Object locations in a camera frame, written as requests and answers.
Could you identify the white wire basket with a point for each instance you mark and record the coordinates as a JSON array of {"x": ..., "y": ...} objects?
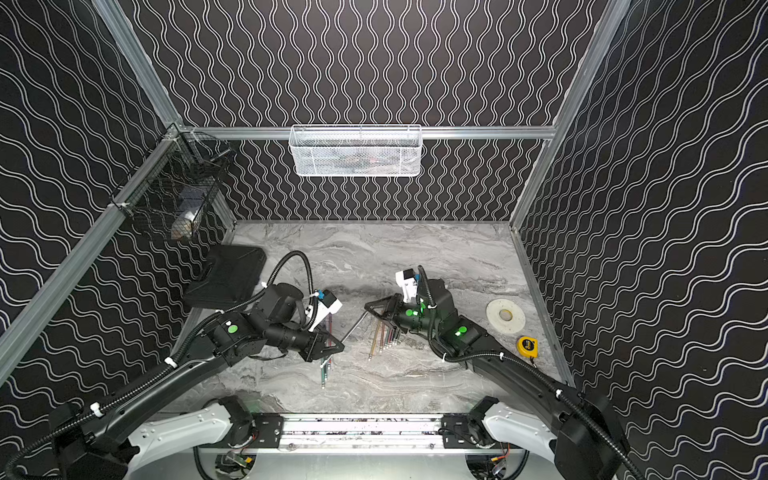
[{"x": 356, "y": 156}]

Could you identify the yellow tape measure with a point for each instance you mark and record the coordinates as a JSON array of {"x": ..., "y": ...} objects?
[{"x": 528, "y": 347}]

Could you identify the aluminium back rail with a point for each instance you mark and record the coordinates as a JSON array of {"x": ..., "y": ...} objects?
[{"x": 378, "y": 131}]

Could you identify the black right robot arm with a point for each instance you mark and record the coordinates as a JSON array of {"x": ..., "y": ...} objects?
[{"x": 455, "y": 338}]

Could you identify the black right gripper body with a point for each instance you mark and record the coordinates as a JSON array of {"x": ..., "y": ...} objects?
[{"x": 405, "y": 316}]

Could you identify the white tape roll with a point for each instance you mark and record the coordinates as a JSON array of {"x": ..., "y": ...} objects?
[{"x": 506, "y": 316}]

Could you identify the black plastic case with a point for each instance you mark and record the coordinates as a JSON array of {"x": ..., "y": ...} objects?
[{"x": 229, "y": 276}]

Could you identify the aluminium corner post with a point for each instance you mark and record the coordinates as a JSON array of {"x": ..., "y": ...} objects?
[
  {"x": 127, "y": 41},
  {"x": 611, "y": 19}
]

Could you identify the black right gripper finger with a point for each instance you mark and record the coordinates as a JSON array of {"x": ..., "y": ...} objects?
[
  {"x": 386, "y": 304},
  {"x": 386, "y": 318}
]

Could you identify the aluminium corner post right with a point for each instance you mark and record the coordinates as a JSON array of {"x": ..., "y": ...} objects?
[{"x": 611, "y": 19}]

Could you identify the aluminium left side rail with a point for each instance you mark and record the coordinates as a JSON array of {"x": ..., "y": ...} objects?
[{"x": 17, "y": 340}]

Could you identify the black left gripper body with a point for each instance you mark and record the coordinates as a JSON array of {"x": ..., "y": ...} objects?
[{"x": 318, "y": 343}]

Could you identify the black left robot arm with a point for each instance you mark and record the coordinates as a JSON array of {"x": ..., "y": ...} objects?
[{"x": 93, "y": 442}]

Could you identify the black wire basket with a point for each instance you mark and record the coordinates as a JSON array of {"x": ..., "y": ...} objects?
[{"x": 173, "y": 200}]

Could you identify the aluminium corner post left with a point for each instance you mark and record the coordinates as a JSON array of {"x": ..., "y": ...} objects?
[{"x": 127, "y": 41}]

